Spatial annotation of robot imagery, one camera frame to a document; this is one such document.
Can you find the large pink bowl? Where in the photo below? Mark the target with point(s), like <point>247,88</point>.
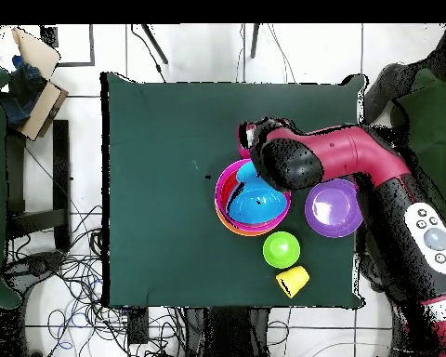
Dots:
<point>221,182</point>

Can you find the blue cup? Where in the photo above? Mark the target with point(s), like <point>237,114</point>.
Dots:
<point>247,173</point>

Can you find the medium blue bowl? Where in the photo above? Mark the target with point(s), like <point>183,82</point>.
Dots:
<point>260,204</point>

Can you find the large orange bowl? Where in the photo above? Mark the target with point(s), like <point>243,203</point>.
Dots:
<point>241,232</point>

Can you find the purple bowl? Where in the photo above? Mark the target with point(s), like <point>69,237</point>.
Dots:
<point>332,208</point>

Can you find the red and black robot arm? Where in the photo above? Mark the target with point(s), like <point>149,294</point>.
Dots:
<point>356,152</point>

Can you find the dark green tablecloth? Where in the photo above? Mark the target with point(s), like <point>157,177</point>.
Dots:
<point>171,148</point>

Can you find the small green bowl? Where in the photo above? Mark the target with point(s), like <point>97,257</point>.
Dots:
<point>281,250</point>

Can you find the yellow cup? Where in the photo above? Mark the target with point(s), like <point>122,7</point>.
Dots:
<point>295,279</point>

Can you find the black power strip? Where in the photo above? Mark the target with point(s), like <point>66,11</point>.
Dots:
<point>138,327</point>

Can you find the black tripod leg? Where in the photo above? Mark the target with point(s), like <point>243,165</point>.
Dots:
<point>154,42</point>
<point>255,41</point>

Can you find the black stool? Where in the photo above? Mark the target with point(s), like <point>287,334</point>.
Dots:
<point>61,167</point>

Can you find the cardboard box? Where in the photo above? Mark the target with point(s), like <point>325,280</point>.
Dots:
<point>41,108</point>

